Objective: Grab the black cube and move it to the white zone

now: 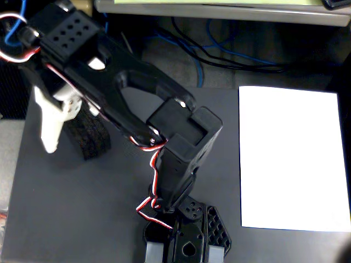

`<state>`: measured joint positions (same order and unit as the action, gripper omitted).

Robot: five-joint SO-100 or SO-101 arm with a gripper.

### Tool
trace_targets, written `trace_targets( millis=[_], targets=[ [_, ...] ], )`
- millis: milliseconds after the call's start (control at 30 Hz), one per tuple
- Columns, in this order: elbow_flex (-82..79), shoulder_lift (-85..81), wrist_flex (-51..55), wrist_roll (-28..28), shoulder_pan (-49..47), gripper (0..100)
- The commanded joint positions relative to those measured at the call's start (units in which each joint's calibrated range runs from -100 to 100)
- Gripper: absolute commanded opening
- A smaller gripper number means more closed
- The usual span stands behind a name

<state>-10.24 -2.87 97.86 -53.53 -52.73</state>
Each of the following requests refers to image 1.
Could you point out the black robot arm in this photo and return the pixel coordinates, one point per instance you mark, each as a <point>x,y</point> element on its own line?
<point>178,164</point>

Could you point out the black foam cube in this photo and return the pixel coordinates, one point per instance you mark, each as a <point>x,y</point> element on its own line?
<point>90,142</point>

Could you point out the grey desk edge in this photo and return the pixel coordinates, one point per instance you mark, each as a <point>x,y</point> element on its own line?
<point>219,12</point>

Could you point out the white paper sheet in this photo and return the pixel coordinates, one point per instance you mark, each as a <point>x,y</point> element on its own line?
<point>290,159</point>

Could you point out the grey table clamp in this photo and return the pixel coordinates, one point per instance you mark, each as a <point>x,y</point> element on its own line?
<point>217,254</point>
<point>153,253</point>

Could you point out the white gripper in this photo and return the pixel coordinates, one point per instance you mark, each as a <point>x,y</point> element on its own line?
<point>54,120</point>

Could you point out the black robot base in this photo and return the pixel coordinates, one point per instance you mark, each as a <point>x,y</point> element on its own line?
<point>192,246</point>

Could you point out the black device on desk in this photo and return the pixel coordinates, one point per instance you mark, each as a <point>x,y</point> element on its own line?
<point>337,3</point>

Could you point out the black computer tower grille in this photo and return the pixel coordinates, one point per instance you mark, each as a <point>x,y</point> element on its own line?
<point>11,96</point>

